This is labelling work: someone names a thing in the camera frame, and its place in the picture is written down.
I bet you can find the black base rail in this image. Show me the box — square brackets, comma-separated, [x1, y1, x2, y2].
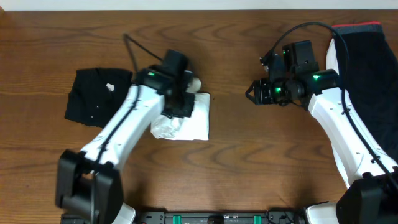
[60, 208, 308, 224]

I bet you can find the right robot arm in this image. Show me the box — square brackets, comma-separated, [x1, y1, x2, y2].
[245, 51, 397, 223]

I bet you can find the white garment under pile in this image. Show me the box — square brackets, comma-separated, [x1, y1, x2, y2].
[326, 39, 340, 75]

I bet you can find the folded black shirt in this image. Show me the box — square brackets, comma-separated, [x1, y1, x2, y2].
[65, 68, 133, 128]

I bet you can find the black garment with red trim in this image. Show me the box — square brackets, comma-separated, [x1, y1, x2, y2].
[330, 22, 397, 161]

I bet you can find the white robot-print t-shirt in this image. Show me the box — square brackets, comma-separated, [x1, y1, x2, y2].
[150, 78, 210, 141]

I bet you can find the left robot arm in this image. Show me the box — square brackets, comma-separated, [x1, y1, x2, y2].
[55, 69, 195, 223]

